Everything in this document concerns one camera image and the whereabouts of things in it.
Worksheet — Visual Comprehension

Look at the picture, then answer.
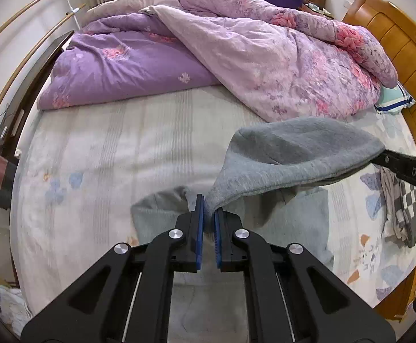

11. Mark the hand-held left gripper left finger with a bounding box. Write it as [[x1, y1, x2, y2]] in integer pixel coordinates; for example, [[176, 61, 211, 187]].
[[20, 194, 206, 343]]

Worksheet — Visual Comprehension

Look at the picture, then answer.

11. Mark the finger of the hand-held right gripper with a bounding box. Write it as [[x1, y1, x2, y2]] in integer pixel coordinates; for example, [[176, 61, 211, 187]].
[[372, 149, 416, 198]]

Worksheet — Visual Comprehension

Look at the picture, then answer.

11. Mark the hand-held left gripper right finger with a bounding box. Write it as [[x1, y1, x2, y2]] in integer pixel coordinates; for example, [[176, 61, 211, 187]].
[[213, 207, 397, 343]]

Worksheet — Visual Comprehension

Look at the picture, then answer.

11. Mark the grey zip hoodie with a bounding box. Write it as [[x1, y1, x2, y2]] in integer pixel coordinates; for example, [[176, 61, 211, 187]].
[[131, 116, 387, 343]]

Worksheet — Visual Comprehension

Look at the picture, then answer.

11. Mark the checkered knit sweater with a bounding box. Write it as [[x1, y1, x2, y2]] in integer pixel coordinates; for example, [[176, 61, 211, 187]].
[[380, 167, 416, 248]]

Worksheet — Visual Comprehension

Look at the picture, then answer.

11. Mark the striped teal pillow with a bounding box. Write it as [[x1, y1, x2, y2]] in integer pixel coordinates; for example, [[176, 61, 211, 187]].
[[374, 82, 415, 115]]

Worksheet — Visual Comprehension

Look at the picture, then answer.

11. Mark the printed bed sheet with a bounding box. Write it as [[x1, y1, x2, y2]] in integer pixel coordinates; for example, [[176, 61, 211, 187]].
[[10, 86, 416, 343]]

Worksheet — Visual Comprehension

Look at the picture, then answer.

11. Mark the wooden headboard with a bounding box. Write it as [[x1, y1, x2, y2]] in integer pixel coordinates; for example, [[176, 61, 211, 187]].
[[341, 0, 416, 158]]

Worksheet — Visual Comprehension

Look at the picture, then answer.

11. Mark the purple floral quilt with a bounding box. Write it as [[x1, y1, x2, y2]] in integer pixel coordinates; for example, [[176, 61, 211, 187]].
[[37, 0, 398, 122]]

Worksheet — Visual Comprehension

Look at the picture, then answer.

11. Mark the white crumpled cloth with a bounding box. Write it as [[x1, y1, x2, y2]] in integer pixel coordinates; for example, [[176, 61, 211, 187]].
[[0, 282, 33, 336]]

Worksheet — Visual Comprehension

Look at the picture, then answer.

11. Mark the wooden bed rail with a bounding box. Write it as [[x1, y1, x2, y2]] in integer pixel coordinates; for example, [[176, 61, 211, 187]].
[[375, 268, 416, 322]]

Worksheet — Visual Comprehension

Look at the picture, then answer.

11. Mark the white rail stand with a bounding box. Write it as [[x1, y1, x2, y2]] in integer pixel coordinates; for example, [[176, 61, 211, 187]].
[[61, 0, 82, 31]]

